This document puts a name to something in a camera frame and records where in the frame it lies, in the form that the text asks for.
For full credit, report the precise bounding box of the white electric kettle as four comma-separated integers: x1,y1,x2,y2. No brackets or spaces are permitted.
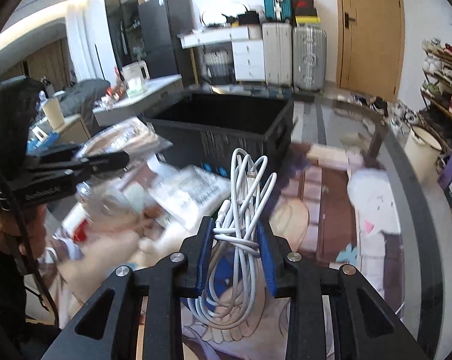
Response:
121,60,149,84

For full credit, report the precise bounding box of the red balloon glue bag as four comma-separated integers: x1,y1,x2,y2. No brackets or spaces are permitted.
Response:
61,202,90,245

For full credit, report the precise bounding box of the grey side table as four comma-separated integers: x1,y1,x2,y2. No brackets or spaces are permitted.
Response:
92,75,183,127

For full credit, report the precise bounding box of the white plush toy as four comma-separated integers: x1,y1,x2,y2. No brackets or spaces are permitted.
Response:
59,229,184,303

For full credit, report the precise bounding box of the white medicine sachet pack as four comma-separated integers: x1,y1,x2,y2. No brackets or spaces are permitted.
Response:
148,165,231,231

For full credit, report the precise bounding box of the white enamel bucket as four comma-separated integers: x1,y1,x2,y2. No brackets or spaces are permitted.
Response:
404,126,442,183

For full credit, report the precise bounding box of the white charging cable bundle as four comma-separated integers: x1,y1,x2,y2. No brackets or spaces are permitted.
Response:
187,147,279,332

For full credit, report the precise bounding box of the woven laundry basket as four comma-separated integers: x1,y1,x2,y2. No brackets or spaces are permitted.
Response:
204,49,232,86

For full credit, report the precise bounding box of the wooden door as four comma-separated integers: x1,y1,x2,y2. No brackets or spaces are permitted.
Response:
337,0,405,102

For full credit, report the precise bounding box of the white suitcase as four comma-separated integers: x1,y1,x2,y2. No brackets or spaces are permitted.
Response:
262,23,292,87

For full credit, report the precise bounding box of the left hand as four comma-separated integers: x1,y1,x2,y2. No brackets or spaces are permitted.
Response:
0,205,47,258

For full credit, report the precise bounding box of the paper cup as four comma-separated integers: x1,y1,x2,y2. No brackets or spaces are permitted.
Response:
42,97,65,131

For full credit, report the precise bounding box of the white drawer desk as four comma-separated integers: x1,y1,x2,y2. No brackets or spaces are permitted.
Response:
178,24,265,82

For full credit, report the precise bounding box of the black cardboard box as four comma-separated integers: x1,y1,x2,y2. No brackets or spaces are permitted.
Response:
139,91,293,177

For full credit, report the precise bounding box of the black refrigerator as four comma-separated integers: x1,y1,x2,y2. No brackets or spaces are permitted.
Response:
138,0,195,87

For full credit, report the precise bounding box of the bag of beige rope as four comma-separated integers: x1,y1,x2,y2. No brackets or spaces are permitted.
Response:
75,117,173,163

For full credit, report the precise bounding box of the stack of shoe boxes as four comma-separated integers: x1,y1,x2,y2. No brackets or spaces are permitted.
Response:
292,0,321,26

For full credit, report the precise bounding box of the shoe rack with shoes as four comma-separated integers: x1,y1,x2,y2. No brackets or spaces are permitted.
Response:
419,38,452,147

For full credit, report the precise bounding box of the bag of white rope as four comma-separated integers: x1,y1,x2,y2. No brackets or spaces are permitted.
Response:
76,180,146,228

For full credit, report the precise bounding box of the anime print table mat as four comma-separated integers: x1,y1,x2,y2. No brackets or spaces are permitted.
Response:
41,141,407,360

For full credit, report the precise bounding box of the green wet wipes pack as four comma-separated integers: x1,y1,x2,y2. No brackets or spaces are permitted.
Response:
127,77,147,98

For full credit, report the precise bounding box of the silver suitcase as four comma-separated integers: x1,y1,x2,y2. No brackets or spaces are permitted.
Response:
292,25,327,92

